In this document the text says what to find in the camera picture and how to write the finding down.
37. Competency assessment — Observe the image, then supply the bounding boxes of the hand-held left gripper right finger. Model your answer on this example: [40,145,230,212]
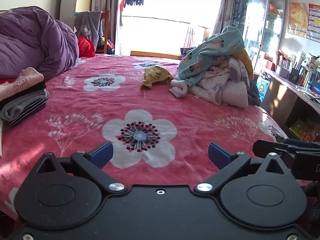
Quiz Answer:
[194,142,286,194]

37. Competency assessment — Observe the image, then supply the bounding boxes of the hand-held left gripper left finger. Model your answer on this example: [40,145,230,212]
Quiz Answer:
[36,141,128,195]

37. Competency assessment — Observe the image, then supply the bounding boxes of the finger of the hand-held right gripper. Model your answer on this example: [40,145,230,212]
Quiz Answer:
[282,138,320,150]
[252,139,304,167]

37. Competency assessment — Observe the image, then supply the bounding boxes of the yellow printed garment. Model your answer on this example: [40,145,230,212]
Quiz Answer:
[140,66,174,91]

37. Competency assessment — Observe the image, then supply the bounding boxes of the pile of shelf books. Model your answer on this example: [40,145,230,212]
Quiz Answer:
[288,118,320,142]

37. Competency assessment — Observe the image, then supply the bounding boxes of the pink floral blanket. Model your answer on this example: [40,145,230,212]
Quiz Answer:
[0,54,291,221]

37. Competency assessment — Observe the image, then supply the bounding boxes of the wooden desk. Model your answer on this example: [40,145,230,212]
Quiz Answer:
[253,67,320,141]

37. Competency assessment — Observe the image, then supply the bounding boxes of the grey fleece garment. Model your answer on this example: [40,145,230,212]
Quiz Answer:
[247,77,262,107]

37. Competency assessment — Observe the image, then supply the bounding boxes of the blue duck print bag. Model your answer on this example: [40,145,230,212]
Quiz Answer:
[255,76,271,102]

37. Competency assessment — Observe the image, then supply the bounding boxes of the pale pink garment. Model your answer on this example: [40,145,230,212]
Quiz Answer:
[221,80,249,109]

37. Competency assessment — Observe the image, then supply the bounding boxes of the black pen holder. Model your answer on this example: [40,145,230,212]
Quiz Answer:
[288,62,302,84]

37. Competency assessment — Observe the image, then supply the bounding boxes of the white figurine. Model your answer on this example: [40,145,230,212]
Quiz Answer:
[301,52,320,75]

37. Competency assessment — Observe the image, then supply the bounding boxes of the folded striped garment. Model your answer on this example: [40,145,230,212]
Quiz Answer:
[7,99,48,127]

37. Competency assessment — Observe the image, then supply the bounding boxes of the mustard garment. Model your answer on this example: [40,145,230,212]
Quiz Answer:
[232,48,254,73]

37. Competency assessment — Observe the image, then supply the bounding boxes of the folded grey garment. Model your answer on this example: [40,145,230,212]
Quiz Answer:
[0,89,50,121]

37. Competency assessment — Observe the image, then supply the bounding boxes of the folded black garment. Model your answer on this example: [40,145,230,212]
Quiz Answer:
[0,80,48,111]

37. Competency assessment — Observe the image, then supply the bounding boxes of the teal bear print pajama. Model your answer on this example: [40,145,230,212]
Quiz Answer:
[178,26,246,88]

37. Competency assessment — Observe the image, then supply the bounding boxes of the red cloth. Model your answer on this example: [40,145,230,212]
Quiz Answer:
[77,36,96,58]

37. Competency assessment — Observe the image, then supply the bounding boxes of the lavender garment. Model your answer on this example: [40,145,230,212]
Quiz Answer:
[180,47,198,59]

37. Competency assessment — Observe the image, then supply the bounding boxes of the folded pink garment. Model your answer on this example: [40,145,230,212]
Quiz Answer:
[0,67,45,103]

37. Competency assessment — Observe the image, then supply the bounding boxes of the wooden bed footboard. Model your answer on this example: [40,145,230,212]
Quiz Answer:
[130,50,182,61]

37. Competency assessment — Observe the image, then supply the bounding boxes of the red calendar poster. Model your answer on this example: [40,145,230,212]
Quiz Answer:
[306,3,320,43]

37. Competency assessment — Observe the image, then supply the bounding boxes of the glass display cabinet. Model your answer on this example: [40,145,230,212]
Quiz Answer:
[241,0,287,76]

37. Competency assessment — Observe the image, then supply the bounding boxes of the orange map poster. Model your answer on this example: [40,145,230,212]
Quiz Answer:
[287,2,309,38]

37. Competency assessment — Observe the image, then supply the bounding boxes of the wooden chair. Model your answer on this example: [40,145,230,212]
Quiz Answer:
[74,10,111,54]

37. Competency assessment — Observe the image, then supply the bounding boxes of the purple duvet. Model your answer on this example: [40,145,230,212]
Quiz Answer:
[0,6,80,81]

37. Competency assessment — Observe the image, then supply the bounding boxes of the dark blue hanging banner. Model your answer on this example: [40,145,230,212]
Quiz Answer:
[233,0,247,26]

